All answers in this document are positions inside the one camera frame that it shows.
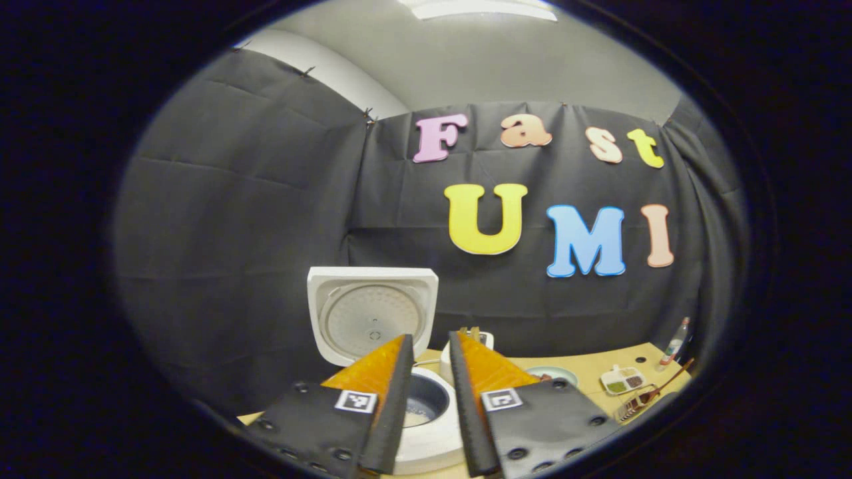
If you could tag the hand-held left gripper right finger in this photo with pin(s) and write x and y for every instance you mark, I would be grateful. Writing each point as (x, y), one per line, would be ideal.
(469, 419)

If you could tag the pale green plate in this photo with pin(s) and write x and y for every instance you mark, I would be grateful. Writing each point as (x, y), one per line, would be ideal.
(559, 372)

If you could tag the large ceiling light panel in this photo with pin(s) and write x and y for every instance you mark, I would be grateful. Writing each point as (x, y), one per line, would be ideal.
(479, 8)

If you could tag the white divided dish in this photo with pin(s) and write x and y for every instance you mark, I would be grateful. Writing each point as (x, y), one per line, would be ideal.
(612, 374)

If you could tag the layer of white rice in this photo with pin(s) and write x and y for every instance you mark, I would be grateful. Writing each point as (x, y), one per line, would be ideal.
(421, 419)

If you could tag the brown wooden spoon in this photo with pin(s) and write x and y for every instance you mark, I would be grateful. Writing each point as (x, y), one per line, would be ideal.
(665, 386)

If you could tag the white toaster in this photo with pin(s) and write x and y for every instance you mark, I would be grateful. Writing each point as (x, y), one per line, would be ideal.
(487, 341)

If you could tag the white rice cooker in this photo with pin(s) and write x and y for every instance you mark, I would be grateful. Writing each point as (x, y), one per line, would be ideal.
(373, 313)

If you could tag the pile of green mung beans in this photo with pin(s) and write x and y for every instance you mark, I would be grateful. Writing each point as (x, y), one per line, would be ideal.
(617, 386)

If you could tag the pile of dark red beans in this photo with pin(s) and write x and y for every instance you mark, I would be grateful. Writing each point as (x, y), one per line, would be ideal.
(635, 382)

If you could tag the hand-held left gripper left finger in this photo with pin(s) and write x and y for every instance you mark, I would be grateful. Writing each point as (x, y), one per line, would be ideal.
(396, 412)

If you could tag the clear plastic water bottle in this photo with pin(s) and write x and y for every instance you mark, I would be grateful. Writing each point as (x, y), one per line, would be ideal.
(673, 349)

